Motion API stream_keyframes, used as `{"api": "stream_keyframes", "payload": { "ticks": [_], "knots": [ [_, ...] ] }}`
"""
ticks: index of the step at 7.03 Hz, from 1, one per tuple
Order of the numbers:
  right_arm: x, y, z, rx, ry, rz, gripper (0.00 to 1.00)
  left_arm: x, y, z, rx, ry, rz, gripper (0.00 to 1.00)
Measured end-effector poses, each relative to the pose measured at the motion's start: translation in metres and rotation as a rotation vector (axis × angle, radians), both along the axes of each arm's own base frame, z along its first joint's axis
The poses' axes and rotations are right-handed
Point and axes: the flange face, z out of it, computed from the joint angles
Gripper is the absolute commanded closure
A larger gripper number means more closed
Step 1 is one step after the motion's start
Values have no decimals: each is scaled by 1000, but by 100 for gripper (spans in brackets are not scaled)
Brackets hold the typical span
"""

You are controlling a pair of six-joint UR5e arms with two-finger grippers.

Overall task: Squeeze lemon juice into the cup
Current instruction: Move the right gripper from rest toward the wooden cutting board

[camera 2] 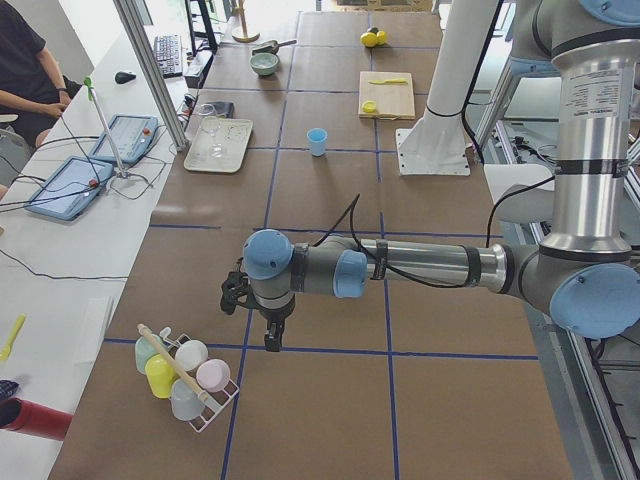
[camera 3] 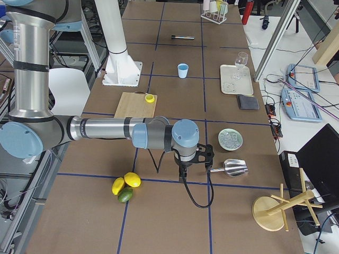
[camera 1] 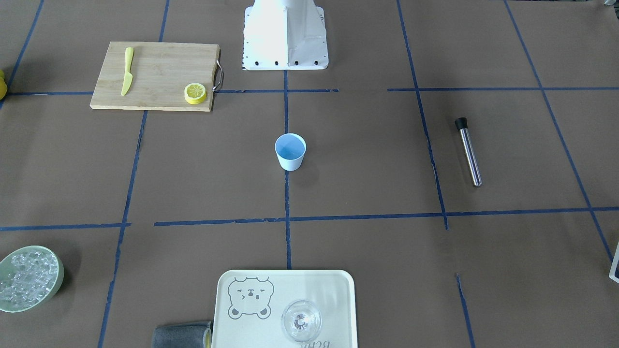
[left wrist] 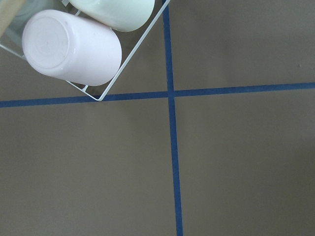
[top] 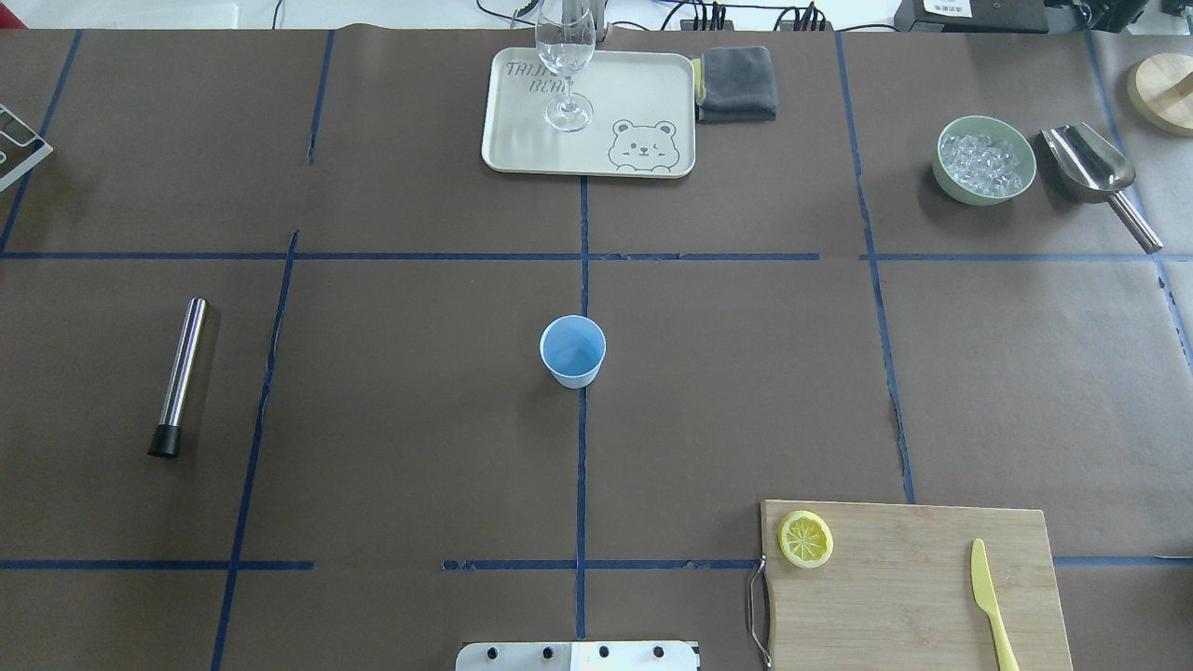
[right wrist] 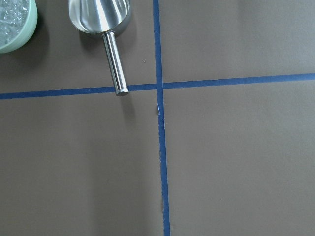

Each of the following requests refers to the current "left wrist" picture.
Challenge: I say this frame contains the white wire cup rack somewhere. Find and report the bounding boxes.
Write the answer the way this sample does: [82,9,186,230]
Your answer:
[0,0,170,101]

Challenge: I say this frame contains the pink plastic cup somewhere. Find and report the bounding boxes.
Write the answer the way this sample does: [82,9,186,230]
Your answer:
[22,10,122,86]

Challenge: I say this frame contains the white plastic cup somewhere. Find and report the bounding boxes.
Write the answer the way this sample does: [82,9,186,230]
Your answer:
[70,0,155,32]

